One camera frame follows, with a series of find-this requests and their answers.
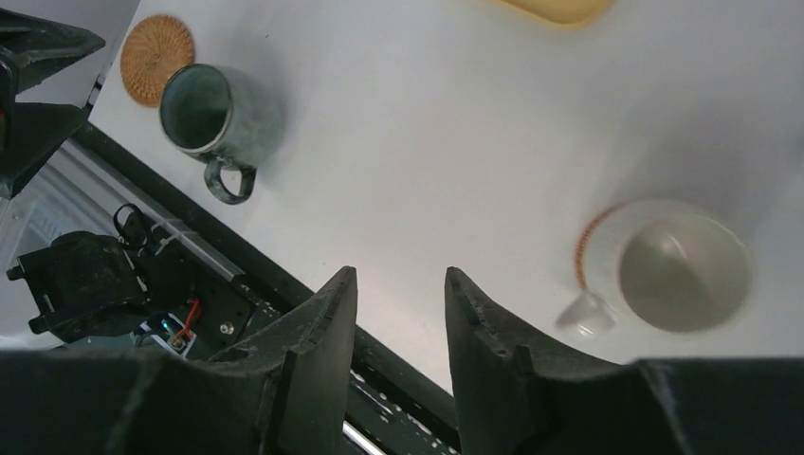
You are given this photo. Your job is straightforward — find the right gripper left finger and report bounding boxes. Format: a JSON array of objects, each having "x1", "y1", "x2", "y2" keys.
[{"x1": 1, "y1": 266, "x2": 357, "y2": 454}]

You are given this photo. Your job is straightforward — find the yellow serving tray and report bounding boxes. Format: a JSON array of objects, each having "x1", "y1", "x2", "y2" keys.
[{"x1": 500, "y1": 0, "x2": 614, "y2": 29}]

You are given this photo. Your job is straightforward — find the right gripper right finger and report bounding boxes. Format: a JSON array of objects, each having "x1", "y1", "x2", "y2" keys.
[{"x1": 445, "y1": 267, "x2": 803, "y2": 454}]

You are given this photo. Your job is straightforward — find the grey mug with rattan lid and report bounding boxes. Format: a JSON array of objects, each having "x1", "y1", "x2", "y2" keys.
[{"x1": 158, "y1": 64, "x2": 285, "y2": 205}]

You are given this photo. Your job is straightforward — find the round rattan coaster lid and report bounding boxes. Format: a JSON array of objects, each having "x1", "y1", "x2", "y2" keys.
[
  {"x1": 119, "y1": 14, "x2": 195, "y2": 108},
  {"x1": 573, "y1": 204, "x2": 630, "y2": 294}
]

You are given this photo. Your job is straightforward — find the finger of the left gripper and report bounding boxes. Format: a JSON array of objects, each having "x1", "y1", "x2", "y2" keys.
[
  {"x1": 1, "y1": 103, "x2": 87, "y2": 200},
  {"x1": 1, "y1": 9, "x2": 105, "y2": 95}
]

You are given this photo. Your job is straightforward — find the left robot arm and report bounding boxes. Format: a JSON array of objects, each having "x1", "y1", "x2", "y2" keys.
[{"x1": 1, "y1": 9, "x2": 193, "y2": 343}]

